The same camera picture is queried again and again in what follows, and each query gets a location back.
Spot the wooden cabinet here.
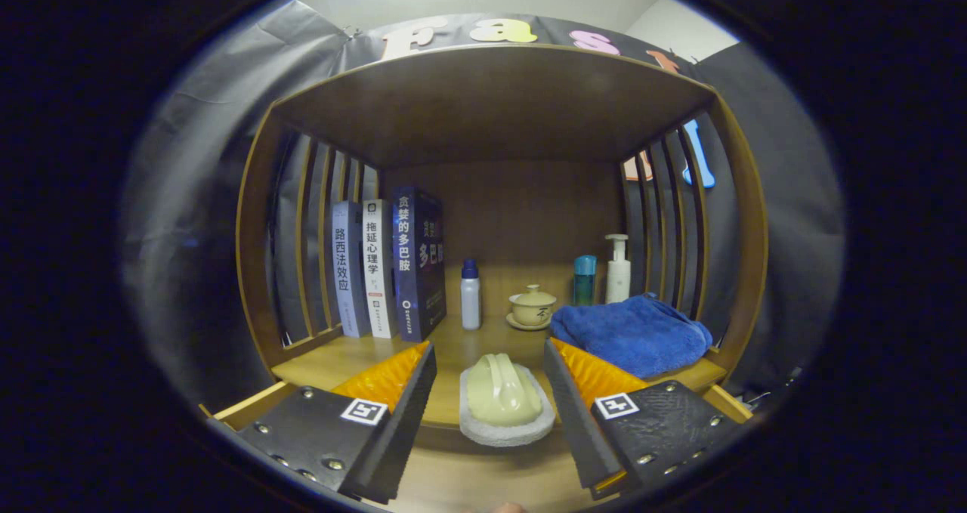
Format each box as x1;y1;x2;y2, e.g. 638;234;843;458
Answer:
198;43;771;511

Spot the white book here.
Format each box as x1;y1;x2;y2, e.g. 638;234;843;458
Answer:
361;199;398;340

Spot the pale green handled sponge brush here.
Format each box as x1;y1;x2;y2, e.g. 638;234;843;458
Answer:
459;353;558;449

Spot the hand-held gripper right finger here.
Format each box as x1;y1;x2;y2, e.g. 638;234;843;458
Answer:
542;338;754;502

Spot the black backdrop cloth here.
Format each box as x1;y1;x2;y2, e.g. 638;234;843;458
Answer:
121;0;845;432

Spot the beige lidded teacup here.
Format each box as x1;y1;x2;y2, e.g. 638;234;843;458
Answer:
505;284;559;332

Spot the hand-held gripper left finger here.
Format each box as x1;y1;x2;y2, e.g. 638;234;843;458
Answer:
227;341;438;505

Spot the light blue book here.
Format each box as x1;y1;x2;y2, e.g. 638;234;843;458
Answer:
331;201;373;339

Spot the small white bottle blue cap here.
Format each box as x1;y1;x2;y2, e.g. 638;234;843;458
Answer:
460;259;483;332

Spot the wooden countertop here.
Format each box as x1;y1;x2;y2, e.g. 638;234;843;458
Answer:
272;313;728;431

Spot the blue folded towel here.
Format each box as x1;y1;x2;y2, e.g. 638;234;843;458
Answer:
549;293;714;380

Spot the dark blue book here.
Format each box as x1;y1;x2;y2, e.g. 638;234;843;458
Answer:
391;187;448;344

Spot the teal bottle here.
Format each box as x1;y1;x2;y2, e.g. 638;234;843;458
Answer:
572;255;598;307

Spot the white pump bottle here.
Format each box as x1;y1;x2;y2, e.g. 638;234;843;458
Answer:
604;233;633;305

